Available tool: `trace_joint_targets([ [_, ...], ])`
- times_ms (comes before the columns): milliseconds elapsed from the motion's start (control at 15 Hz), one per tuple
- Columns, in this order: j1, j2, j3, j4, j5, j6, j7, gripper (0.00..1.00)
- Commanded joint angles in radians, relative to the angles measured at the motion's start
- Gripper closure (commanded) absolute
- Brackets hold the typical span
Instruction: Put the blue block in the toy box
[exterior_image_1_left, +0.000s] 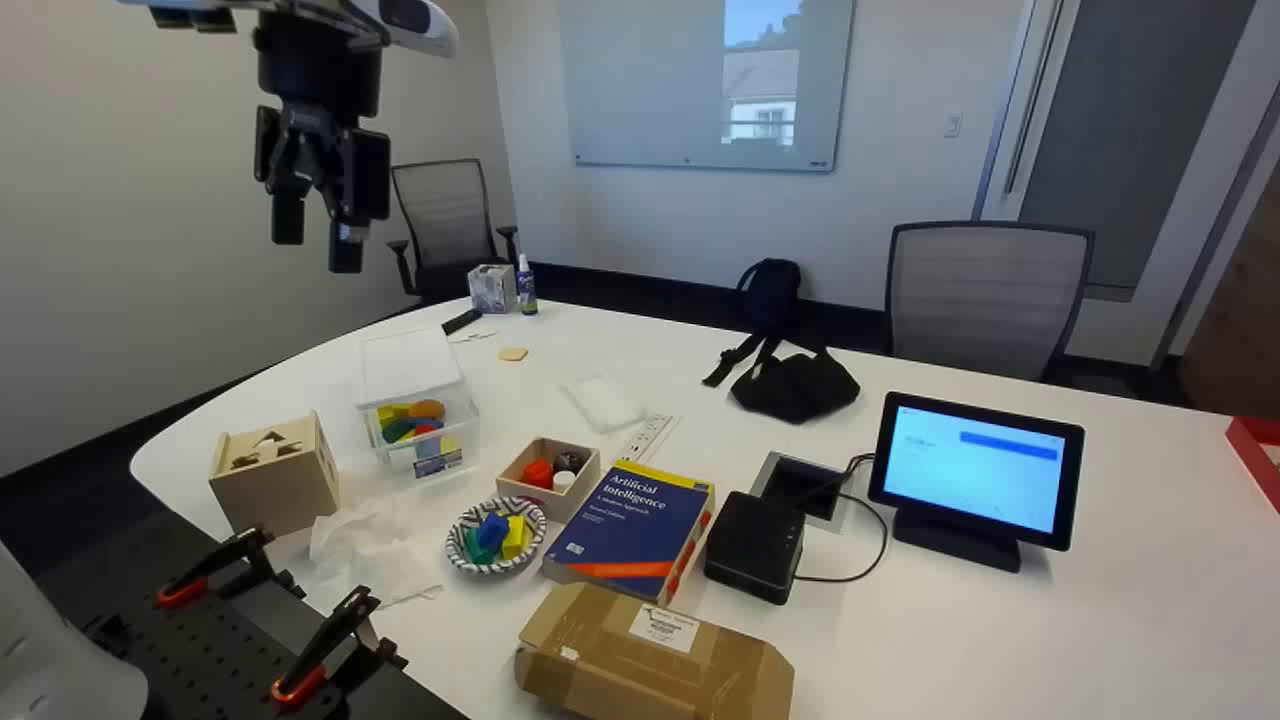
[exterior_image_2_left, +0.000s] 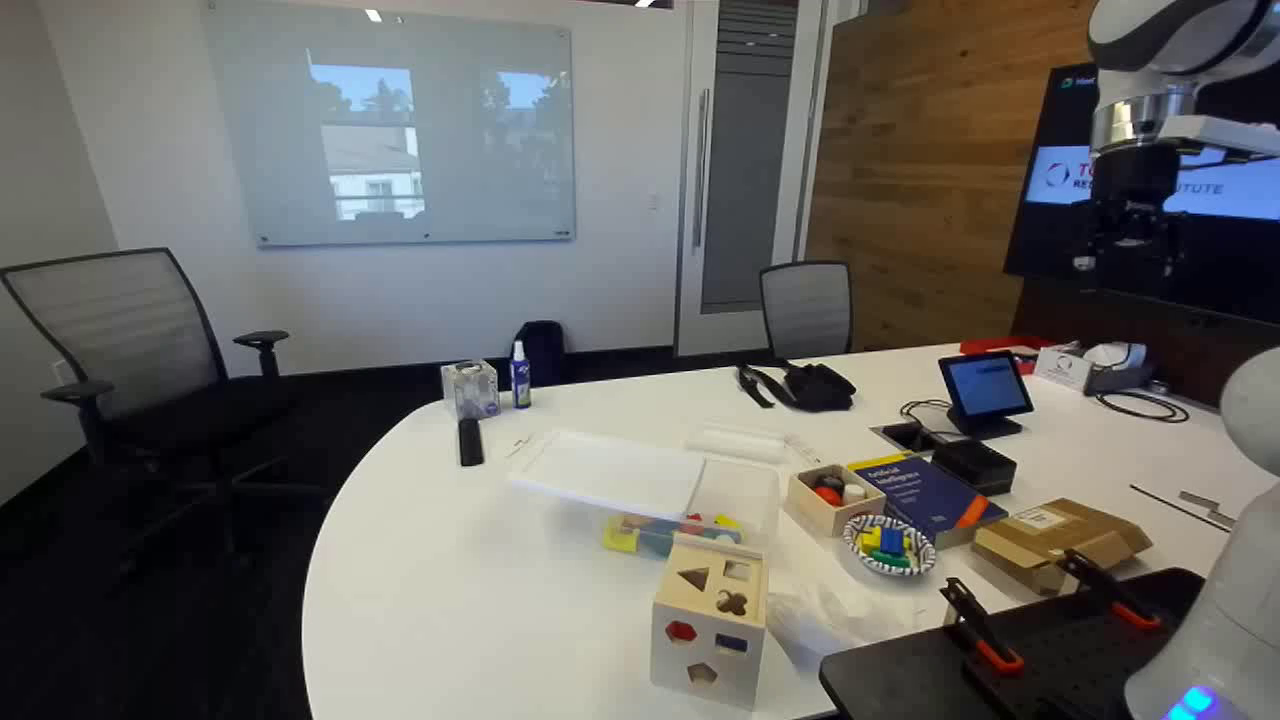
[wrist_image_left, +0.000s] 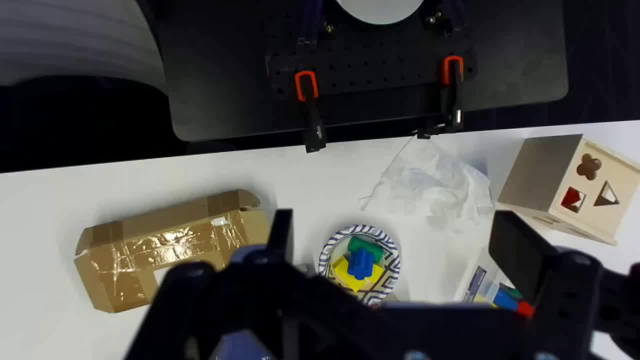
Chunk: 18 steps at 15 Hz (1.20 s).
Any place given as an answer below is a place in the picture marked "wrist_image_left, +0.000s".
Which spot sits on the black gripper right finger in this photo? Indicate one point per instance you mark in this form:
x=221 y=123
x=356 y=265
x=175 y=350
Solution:
x=522 y=257

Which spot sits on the yellow wooden block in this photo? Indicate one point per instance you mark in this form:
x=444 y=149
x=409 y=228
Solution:
x=343 y=270

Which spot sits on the crumpled clear plastic wrap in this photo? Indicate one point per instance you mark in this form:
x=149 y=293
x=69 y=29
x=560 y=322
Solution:
x=432 y=187

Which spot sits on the green wooden block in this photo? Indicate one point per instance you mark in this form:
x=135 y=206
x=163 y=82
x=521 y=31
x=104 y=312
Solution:
x=366 y=243

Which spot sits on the white ribbed panel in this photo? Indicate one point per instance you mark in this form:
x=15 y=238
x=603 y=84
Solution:
x=73 y=41

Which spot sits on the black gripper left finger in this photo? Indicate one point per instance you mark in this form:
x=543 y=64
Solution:
x=281 y=233

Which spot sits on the bowl of colourful toys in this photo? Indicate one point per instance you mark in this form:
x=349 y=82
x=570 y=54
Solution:
x=392 y=257

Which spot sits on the brown taped cardboard box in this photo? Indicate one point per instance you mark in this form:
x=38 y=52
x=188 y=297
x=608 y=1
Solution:
x=167 y=257

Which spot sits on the wooden shape sorter toy box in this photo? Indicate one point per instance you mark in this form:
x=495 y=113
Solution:
x=567 y=177

